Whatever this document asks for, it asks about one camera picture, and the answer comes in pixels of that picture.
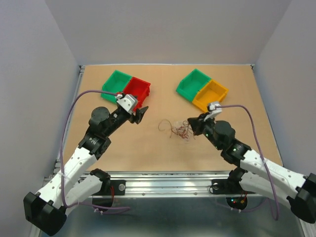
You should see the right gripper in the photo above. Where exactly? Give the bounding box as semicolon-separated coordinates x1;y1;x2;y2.
186;112;223;151

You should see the red wire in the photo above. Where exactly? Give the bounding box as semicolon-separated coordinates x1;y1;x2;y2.
174;123;196;141

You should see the brown wire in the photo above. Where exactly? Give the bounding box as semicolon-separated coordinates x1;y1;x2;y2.
158;118;175;139

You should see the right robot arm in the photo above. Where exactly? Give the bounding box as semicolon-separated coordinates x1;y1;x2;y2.
188;114;316;224

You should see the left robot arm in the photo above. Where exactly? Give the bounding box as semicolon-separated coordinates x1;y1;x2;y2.
23;106;148;237

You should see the red bin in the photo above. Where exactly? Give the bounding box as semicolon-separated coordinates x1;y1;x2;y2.
123;77;151;112

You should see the yellow bin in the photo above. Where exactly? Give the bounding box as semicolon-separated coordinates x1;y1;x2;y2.
192;79;229;113

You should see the left green bin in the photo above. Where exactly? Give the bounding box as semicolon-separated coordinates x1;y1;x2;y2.
102;70;132;93

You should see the green bin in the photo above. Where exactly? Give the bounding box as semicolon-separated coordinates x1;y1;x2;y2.
176;69;211;102
102;70;132;93

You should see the right green bin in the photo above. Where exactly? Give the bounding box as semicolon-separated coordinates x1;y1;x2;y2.
176;69;211;102

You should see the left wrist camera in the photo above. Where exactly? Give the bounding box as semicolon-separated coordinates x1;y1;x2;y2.
116;94;138;114

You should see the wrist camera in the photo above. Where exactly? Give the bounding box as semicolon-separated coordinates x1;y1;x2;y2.
203;101;222;121
116;94;138;114

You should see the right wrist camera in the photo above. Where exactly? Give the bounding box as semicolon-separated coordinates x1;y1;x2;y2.
203;101;222;121

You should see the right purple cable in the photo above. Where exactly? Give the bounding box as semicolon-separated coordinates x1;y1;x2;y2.
214;104;281;221

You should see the purple cable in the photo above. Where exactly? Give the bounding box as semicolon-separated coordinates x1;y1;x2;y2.
214;104;281;221
59;89;131;215

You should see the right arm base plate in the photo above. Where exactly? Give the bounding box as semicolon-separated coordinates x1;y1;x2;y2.
209;179;243;195

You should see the aluminium frame rail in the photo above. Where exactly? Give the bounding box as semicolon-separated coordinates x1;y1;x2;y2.
29;64;316;237

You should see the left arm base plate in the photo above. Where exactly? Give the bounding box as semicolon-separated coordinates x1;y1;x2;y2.
93;179;126;196

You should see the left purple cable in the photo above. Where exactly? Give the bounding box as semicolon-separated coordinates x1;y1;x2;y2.
59;89;131;215

